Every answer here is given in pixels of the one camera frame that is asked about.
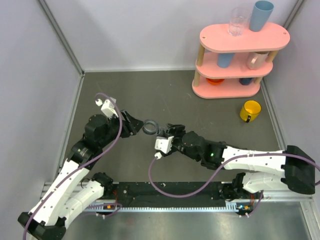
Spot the yellow mug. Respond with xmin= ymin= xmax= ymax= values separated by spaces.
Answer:
xmin=239 ymin=100 xmax=262 ymax=123

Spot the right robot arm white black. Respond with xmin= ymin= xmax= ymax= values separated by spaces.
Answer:
xmin=154 ymin=124 xmax=316 ymax=200

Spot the tall blue cup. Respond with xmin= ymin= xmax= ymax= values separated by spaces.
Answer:
xmin=249 ymin=0 xmax=274 ymax=32

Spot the pink mug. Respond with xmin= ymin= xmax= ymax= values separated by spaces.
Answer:
xmin=246 ymin=51 xmax=269 ymax=70

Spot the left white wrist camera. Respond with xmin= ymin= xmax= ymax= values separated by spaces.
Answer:
xmin=95 ymin=98 xmax=119 ymax=118

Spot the aluminium rail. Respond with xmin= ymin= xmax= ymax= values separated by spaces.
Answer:
xmin=41 ymin=180 xmax=314 ymax=213

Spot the dark blue cup bottom shelf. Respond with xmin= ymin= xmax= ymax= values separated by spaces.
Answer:
xmin=239 ymin=77 xmax=253 ymax=86

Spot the orange bowl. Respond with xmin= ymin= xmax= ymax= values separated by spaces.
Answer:
xmin=206 ymin=78 xmax=224 ymax=86

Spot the pink three-tier shelf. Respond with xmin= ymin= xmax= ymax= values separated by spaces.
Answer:
xmin=192 ymin=22 xmax=291 ymax=99

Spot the clear drinking glass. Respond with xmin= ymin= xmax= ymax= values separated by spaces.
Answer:
xmin=228 ymin=7 xmax=251 ymax=37

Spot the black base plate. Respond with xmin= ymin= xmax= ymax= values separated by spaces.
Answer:
xmin=109 ymin=181 xmax=266 ymax=208

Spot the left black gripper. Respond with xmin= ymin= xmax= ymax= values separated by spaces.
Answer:
xmin=98 ymin=109 xmax=146 ymax=148

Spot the blue cup middle shelf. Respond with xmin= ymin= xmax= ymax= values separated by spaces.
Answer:
xmin=217 ymin=52 xmax=235 ymax=68

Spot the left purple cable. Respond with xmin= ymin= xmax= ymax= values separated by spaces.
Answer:
xmin=22 ymin=92 xmax=124 ymax=240

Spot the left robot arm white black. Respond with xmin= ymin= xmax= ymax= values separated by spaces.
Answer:
xmin=18 ymin=110 xmax=144 ymax=240

